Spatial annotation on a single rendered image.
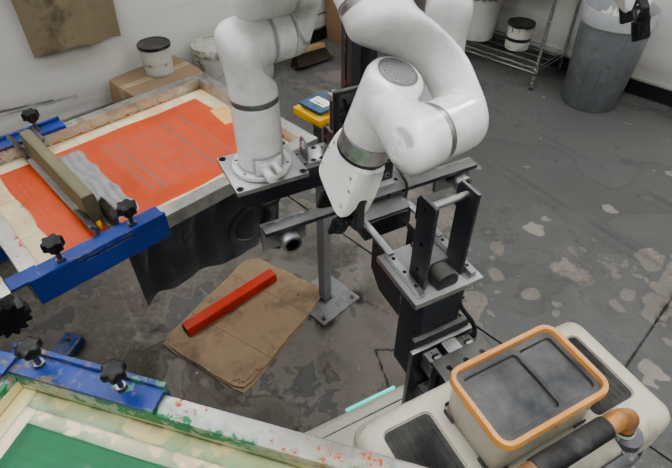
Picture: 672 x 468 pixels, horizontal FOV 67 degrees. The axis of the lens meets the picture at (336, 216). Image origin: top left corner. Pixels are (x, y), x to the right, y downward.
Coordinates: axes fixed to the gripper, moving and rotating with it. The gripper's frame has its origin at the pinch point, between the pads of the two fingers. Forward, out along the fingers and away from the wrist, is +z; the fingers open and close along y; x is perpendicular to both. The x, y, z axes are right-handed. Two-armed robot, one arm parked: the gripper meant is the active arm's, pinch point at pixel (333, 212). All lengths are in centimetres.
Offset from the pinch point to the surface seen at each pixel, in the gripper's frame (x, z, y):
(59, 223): -43, 49, -39
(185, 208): -16, 39, -32
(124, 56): -8, 167, -248
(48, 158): -44, 43, -54
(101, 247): -35, 38, -23
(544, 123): 239, 125, -127
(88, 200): -36, 37, -36
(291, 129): 18, 39, -55
